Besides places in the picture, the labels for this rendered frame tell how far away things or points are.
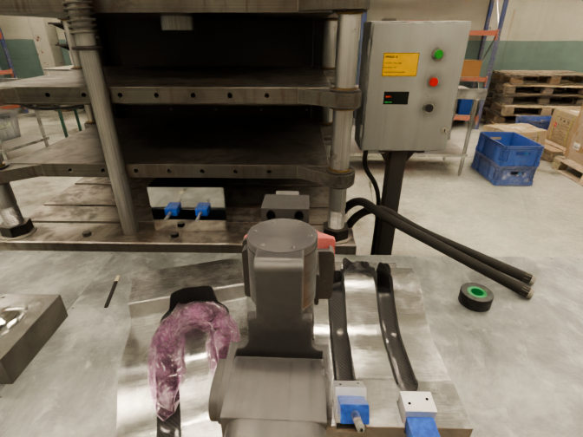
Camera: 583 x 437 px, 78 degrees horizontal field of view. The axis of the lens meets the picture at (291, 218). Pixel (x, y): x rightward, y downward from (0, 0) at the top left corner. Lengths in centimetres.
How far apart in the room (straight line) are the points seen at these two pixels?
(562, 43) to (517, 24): 81
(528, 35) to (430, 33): 638
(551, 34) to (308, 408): 764
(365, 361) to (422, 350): 12
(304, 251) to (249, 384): 10
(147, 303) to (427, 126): 101
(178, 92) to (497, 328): 111
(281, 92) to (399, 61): 38
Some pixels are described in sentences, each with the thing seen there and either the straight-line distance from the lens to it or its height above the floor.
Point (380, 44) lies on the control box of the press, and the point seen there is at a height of 141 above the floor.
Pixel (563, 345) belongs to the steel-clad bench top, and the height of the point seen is 80.
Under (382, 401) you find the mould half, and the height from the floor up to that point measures 89.
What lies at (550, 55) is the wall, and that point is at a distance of 781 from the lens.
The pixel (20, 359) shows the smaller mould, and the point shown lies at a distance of 99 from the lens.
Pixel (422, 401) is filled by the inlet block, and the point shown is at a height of 92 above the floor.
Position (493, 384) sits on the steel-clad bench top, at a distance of 91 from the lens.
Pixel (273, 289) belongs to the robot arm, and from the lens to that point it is 26.
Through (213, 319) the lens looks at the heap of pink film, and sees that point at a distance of 80.
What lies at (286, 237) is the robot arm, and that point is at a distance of 28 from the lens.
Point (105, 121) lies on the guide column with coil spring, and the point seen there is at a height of 119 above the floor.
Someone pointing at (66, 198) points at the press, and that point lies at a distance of 188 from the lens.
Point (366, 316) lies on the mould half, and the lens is 82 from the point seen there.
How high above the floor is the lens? 144
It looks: 28 degrees down
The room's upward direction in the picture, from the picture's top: straight up
